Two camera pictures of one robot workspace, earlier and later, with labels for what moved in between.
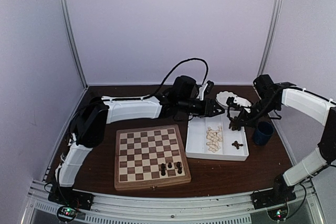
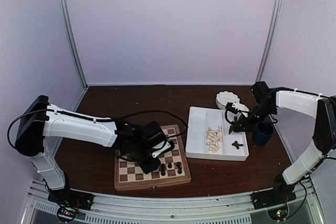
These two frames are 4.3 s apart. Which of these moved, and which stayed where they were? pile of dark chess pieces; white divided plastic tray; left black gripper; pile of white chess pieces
Moved: left black gripper
Stayed: pile of white chess pieces; pile of dark chess pieces; white divided plastic tray
